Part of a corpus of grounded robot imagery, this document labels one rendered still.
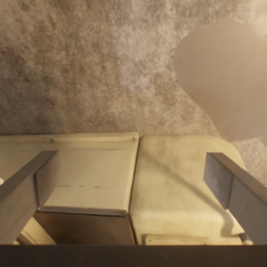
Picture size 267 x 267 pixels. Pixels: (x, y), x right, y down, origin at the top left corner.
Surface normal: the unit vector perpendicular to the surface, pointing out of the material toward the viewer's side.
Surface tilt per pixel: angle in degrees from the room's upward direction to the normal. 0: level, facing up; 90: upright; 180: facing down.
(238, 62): 0
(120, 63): 0
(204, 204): 90
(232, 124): 0
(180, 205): 90
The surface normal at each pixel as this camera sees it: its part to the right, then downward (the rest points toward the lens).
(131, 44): -0.12, 0.62
